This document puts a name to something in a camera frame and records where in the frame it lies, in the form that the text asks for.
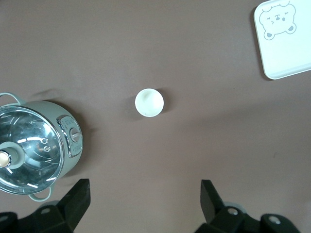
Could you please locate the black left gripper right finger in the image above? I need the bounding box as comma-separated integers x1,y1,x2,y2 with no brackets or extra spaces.
194,179,301,233

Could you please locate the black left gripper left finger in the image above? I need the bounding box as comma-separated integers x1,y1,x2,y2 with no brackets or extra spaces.
18,179,91,233

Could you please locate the white plastic cup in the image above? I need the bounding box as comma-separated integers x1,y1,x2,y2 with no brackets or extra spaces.
135,88,165,118

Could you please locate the white tray with bear print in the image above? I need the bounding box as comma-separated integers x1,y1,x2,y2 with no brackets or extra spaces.
253,0,311,80

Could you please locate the glass pot lid with knob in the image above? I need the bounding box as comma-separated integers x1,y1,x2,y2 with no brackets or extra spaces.
0,103,64,195

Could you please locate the grey-green electric cooking pot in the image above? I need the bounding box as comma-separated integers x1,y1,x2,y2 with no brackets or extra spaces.
0,92,84,201

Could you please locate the brown table cover mat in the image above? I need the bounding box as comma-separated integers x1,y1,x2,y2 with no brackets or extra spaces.
0,0,311,233

